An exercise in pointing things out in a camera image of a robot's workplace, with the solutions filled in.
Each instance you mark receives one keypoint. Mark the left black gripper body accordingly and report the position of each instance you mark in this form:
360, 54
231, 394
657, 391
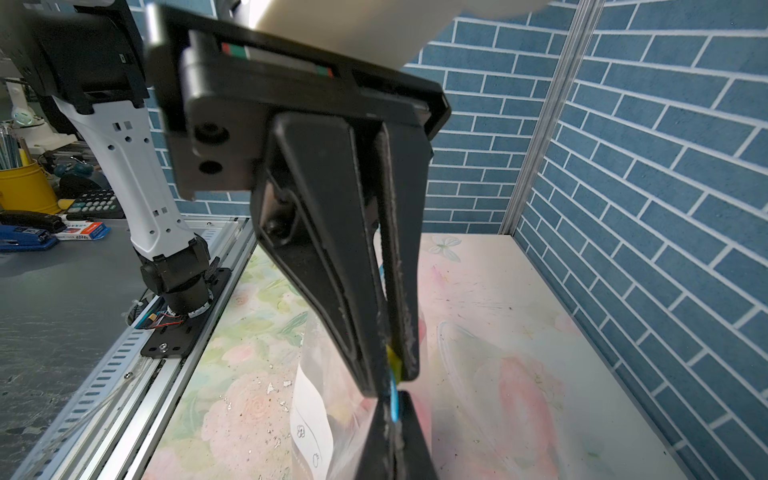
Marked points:
248, 111

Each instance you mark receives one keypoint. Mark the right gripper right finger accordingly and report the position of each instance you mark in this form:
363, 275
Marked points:
412, 459

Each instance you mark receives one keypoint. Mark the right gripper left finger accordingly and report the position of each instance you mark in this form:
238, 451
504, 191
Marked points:
378, 457

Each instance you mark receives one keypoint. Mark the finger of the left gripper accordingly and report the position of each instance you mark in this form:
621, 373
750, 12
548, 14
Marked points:
307, 202
403, 153

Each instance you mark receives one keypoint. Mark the clear zip top bag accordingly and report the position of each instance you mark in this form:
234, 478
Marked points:
329, 417

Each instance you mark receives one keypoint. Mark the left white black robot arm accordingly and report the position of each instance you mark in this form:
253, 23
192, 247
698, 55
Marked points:
91, 63

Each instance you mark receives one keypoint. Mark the black calculator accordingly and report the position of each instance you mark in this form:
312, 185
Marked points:
94, 205

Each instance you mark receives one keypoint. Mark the yellow pen holder cup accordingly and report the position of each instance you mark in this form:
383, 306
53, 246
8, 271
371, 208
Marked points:
27, 189

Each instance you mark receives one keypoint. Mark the blue stapler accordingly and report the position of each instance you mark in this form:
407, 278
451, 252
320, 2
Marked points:
22, 239

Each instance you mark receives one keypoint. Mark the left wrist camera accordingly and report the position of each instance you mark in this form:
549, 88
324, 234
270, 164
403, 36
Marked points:
383, 32

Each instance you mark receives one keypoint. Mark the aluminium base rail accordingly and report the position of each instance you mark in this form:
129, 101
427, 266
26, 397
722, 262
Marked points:
113, 423

